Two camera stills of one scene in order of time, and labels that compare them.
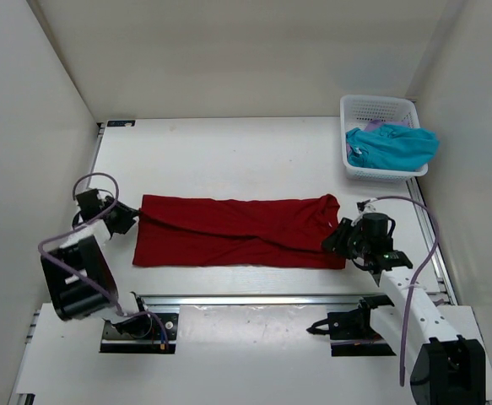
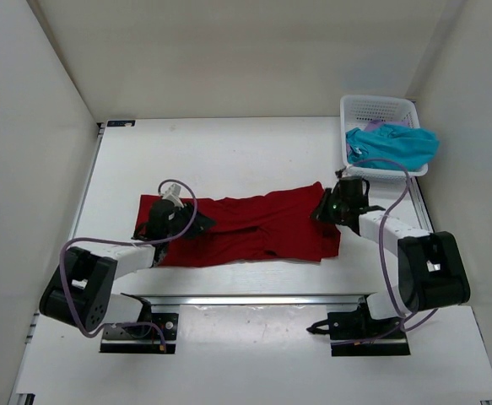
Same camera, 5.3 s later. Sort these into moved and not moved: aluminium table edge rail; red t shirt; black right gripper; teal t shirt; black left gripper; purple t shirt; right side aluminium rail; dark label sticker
Moved: black right gripper; red t shirt; black left gripper
Not moved: teal t shirt; right side aluminium rail; purple t shirt; dark label sticker; aluminium table edge rail
